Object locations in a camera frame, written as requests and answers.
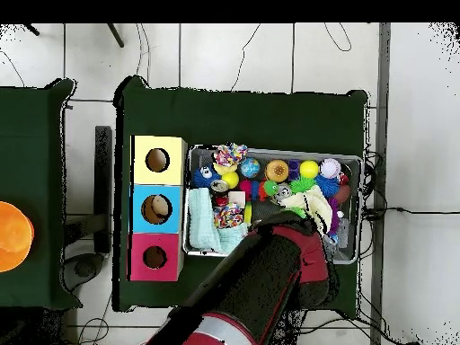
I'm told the blue spiky ball with eyes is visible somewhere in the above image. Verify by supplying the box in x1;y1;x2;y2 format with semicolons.
191;164;221;189

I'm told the black stand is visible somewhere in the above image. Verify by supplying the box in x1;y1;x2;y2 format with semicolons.
62;125;113;293

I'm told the burger toy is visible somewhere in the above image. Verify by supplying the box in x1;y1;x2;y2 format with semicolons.
264;158;290;182

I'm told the wooden three-hole box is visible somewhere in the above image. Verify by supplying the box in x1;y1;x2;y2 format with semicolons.
127;134;189;282

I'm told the orange plastic bowl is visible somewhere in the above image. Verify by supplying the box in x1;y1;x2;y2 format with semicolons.
0;200;36;273

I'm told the pull-tab tin can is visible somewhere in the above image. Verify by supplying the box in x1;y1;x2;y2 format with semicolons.
272;182;293;202

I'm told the dark green table cloth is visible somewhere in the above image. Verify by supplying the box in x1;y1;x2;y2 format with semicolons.
112;75;369;319

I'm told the multicolour spiky caterpillar toy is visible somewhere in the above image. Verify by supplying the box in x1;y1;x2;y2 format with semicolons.
238;179;279;202

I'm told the white baseball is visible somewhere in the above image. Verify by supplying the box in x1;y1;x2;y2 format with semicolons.
319;157;342;180

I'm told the yellow smooth ball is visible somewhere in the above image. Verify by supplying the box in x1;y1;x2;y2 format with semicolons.
221;171;240;190
298;159;320;180

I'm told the colourful rope knot toy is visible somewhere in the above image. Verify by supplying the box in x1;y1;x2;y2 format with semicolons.
212;142;249;168

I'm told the light blue muslin cloth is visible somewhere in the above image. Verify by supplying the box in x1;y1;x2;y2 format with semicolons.
188;187;249;254

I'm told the green covered side table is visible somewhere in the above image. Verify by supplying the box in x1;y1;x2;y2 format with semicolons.
0;77;84;311

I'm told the black floor cable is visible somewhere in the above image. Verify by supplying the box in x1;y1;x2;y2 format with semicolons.
230;22;262;93
362;206;460;221

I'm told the shallow clear mesh bin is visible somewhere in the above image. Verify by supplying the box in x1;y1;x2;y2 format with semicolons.
181;144;364;266

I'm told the blue globe ball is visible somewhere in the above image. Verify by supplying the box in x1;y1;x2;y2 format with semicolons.
239;157;261;179

